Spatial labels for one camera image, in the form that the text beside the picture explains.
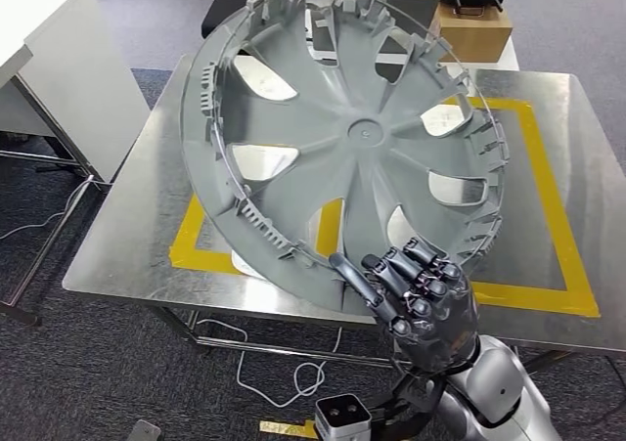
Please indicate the steel workbench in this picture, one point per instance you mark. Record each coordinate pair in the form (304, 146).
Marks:
(146, 231)

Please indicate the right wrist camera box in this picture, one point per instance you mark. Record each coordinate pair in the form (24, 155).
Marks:
(342, 415)

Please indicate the yellow floor tape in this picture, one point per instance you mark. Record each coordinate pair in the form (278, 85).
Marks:
(283, 428)

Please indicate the white plastic cover part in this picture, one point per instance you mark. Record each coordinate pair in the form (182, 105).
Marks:
(245, 268)

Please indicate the yellow tape on workbench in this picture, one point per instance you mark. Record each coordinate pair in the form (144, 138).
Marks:
(553, 218)

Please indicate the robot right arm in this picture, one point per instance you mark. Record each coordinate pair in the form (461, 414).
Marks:
(498, 386)

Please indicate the grey laptop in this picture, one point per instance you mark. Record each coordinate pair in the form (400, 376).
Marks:
(428, 7)

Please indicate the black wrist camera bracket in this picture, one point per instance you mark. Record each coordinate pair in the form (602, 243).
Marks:
(405, 399)

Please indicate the grey plastic wheel hubcap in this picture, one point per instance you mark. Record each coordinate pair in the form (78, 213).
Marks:
(364, 130)

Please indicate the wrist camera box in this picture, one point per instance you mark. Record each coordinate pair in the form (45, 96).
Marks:
(342, 415)
(144, 431)

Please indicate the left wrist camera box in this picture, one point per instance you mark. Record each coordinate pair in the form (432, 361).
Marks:
(144, 431)

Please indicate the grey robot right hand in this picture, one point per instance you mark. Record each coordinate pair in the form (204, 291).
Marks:
(440, 341)

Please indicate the black zip case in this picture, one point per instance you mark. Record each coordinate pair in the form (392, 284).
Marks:
(215, 17)

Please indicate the cardboard box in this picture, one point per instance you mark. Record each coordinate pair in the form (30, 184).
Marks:
(479, 36)

